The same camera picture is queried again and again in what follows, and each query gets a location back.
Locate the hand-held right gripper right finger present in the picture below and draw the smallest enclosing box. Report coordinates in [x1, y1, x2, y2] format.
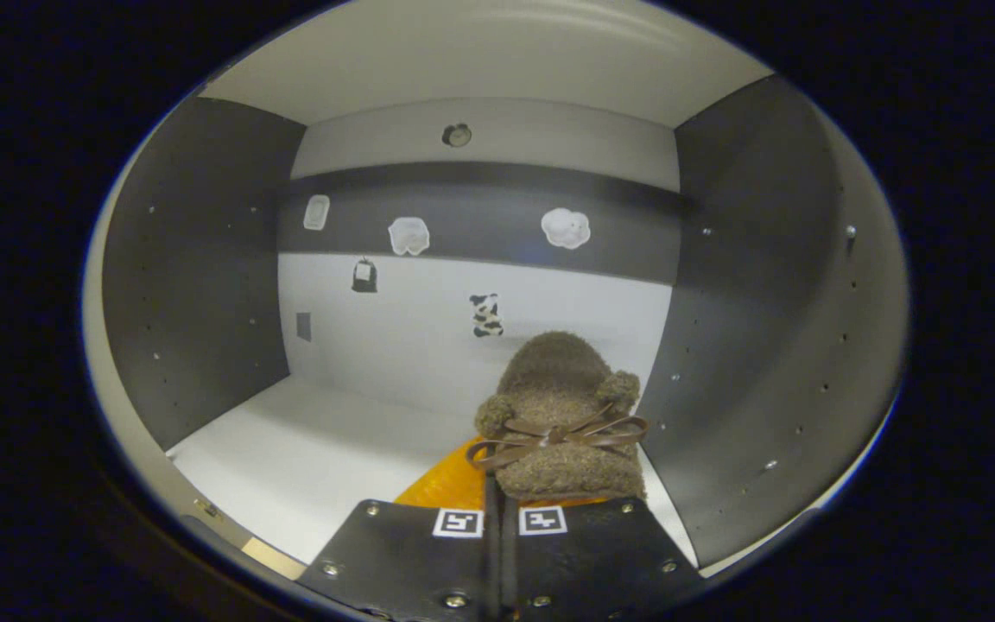
[497, 492, 710, 622]

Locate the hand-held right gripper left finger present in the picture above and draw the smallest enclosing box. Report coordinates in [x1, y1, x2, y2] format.
[297, 436, 503, 622]

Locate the brown fuzzy shoe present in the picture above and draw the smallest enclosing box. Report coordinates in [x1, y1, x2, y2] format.
[466, 331, 650, 504]

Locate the white shoe cabinet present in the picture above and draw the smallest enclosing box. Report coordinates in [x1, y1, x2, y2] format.
[83, 0, 911, 580]

